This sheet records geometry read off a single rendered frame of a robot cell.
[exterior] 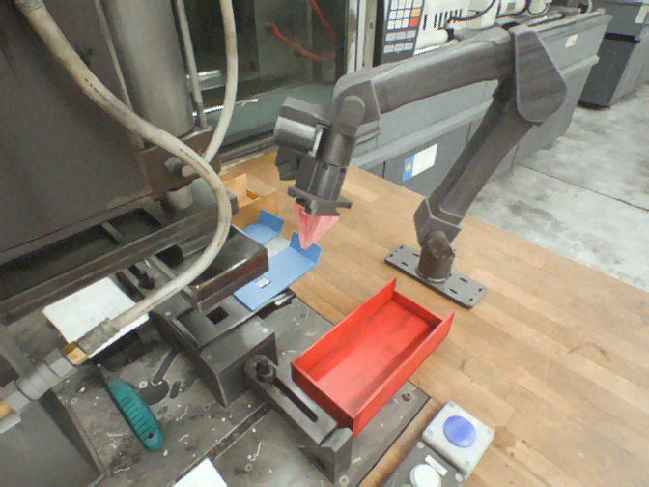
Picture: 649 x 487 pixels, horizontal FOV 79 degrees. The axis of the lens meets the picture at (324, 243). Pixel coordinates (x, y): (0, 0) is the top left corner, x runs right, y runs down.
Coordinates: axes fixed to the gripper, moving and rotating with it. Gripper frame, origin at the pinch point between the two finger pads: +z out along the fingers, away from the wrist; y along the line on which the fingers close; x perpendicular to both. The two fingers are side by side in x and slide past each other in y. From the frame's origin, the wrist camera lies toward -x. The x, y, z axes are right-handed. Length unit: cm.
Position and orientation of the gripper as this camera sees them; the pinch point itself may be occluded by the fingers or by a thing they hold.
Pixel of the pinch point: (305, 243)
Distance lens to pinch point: 68.0
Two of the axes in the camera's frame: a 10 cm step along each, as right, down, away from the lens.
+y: -6.4, 0.6, -7.6
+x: 7.1, 4.3, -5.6
